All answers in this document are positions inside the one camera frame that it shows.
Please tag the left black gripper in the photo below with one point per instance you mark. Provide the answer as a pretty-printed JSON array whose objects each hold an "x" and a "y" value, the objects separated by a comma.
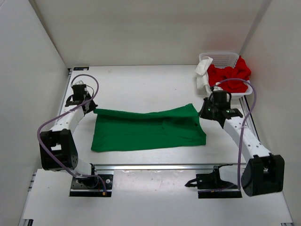
[{"x": 92, "y": 107}]

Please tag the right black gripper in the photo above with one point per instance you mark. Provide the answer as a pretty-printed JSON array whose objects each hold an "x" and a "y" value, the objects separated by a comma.
[{"x": 202, "y": 114}]

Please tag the red t shirt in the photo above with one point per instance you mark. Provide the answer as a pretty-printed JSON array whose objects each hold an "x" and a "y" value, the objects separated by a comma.
[{"x": 240, "y": 71}]

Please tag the green t shirt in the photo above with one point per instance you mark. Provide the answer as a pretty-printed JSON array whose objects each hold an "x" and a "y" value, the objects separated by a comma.
[{"x": 127, "y": 131}]

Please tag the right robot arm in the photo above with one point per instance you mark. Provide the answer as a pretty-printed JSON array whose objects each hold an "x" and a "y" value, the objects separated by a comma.
[{"x": 257, "y": 171}]

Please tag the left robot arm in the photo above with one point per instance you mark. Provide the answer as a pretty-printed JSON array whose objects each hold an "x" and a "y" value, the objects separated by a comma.
[{"x": 59, "y": 139}]

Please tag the dark label sticker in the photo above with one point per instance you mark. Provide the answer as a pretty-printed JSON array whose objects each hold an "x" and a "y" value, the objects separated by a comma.
[{"x": 81, "y": 68}]

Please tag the white t shirt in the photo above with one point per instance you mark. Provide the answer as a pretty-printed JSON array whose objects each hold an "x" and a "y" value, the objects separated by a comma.
[{"x": 201, "y": 71}]

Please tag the white plastic basket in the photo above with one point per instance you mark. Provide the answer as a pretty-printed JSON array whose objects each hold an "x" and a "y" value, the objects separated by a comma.
[{"x": 222, "y": 60}]

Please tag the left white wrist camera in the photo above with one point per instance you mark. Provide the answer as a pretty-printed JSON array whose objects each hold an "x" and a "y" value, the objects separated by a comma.
[{"x": 80, "y": 82}]

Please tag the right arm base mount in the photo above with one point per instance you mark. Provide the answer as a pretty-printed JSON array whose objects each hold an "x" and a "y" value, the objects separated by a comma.
[{"x": 210, "y": 186}]

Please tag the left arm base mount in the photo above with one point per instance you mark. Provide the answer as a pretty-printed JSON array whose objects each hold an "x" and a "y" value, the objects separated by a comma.
[{"x": 93, "y": 187}]

